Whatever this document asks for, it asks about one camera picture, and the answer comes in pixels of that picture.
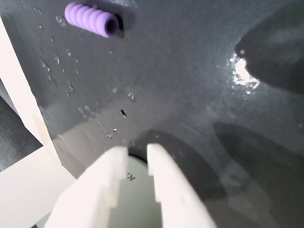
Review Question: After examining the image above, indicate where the dark grey table mat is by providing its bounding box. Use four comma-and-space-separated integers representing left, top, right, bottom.
0, 0, 304, 228

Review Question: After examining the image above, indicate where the purple ribbed pen grip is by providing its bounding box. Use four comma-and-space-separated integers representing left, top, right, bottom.
64, 2, 120, 38

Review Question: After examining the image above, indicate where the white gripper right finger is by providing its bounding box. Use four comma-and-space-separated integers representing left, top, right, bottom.
146, 142, 218, 228

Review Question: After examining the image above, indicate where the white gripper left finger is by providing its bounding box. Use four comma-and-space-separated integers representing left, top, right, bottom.
44, 145, 129, 228

